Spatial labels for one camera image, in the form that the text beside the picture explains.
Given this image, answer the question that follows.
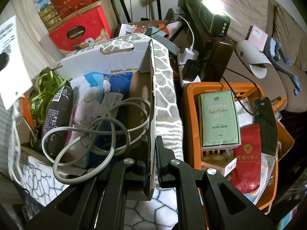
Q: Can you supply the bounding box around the white blue mask bag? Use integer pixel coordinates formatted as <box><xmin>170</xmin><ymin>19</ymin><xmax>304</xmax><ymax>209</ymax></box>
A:
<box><xmin>61</xmin><ymin>72</ymin><xmax>133</xmax><ymax>168</ymax></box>

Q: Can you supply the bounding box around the white grey usb cable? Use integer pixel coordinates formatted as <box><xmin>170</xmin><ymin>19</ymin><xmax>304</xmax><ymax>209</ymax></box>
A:
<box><xmin>41</xmin><ymin>75</ymin><xmax>152</xmax><ymax>186</ymax></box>

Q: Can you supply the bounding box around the cardboard box with white outside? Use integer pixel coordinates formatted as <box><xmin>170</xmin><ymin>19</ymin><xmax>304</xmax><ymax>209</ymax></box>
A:
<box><xmin>17</xmin><ymin>39</ymin><xmax>157</xmax><ymax>201</ymax></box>

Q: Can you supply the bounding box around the black foil pouch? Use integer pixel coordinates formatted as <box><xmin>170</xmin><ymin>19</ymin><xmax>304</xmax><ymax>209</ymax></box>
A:
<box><xmin>42</xmin><ymin>82</ymin><xmax>74</xmax><ymax>159</ymax></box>

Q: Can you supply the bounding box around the lime green cord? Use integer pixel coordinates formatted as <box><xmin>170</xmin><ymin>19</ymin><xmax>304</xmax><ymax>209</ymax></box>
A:
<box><xmin>30</xmin><ymin>71</ymin><xmax>72</xmax><ymax>127</ymax></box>

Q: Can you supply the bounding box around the white barcode label card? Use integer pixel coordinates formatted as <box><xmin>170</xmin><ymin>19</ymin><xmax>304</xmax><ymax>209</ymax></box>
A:
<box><xmin>1</xmin><ymin>16</ymin><xmax>32</xmax><ymax>110</ymax></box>

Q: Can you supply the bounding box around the orange plastic basket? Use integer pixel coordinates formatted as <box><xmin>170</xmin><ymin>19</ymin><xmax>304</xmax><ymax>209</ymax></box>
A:
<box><xmin>182</xmin><ymin>82</ymin><xmax>295</xmax><ymax>211</ymax></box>

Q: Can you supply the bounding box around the grey white patterned blanket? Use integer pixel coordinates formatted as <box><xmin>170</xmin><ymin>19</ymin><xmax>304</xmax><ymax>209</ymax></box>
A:
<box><xmin>7</xmin><ymin>33</ymin><xmax>183</xmax><ymax>230</ymax></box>

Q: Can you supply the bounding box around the small white beige box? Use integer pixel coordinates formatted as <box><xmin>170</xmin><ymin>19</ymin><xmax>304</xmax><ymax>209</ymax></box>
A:
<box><xmin>201</xmin><ymin>154</ymin><xmax>237</xmax><ymax>177</ymax></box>

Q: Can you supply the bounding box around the green Colorful Soft box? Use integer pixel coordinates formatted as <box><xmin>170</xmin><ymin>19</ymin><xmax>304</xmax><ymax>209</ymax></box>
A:
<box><xmin>198</xmin><ymin>90</ymin><xmax>241</xmax><ymax>151</ymax></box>

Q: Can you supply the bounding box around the red paper packet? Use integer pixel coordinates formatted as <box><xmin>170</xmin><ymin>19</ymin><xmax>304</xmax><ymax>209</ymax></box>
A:
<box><xmin>230</xmin><ymin>124</ymin><xmax>261</xmax><ymax>194</ymax></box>

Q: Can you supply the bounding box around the black power adapter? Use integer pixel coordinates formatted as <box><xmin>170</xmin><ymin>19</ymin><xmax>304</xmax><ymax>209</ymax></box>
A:
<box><xmin>182</xmin><ymin>59</ymin><xmax>200</xmax><ymax>81</ymax></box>

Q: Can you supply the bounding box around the black flat sleeve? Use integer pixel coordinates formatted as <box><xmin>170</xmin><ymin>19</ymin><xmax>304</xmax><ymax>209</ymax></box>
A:
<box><xmin>254</xmin><ymin>97</ymin><xmax>278</xmax><ymax>156</ymax></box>

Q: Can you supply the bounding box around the white power strip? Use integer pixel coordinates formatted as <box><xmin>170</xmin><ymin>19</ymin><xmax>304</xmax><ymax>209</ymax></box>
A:
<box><xmin>177</xmin><ymin>48</ymin><xmax>201</xmax><ymax>88</ymax></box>

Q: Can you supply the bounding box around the dark brown bedside cabinet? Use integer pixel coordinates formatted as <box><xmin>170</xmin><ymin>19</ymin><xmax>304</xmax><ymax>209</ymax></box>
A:
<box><xmin>185</xmin><ymin>0</ymin><xmax>234</xmax><ymax>82</ymax></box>

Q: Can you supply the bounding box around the clear bag with clutter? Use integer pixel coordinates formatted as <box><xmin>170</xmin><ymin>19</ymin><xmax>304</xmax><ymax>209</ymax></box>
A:
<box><xmin>118</xmin><ymin>20</ymin><xmax>182</xmax><ymax>42</ymax></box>

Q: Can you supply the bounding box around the grey slipper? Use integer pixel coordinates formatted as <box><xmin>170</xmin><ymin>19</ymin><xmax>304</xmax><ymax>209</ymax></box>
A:
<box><xmin>236</xmin><ymin>40</ymin><xmax>272</xmax><ymax>79</ymax></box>

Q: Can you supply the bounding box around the pink small box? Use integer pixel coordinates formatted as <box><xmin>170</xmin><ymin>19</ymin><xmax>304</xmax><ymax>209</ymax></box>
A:
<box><xmin>248</xmin><ymin>25</ymin><xmax>268</xmax><ymax>51</ymax></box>

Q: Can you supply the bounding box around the blue grey massager tool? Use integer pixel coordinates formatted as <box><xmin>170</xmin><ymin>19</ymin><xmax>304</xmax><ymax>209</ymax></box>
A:
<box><xmin>263</xmin><ymin>37</ymin><xmax>303</xmax><ymax>96</ymax></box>

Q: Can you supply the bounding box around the bright lamp radio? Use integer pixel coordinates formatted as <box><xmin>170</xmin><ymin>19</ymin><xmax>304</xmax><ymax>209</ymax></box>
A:
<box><xmin>199</xmin><ymin>0</ymin><xmax>231</xmax><ymax>37</ymax></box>

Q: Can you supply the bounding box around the red Collection gift bag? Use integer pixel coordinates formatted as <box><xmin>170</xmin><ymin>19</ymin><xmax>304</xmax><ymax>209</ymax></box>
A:
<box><xmin>49</xmin><ymin>6</ymin><xmax>113</xmax><ymax>56</ymax></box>

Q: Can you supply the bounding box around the gold boxes stack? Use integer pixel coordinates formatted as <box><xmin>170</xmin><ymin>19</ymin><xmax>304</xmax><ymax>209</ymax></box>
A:
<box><xmin>38</xmin><ymin>4</ymin><xmax>60</xmax><ymax>29</ymax></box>

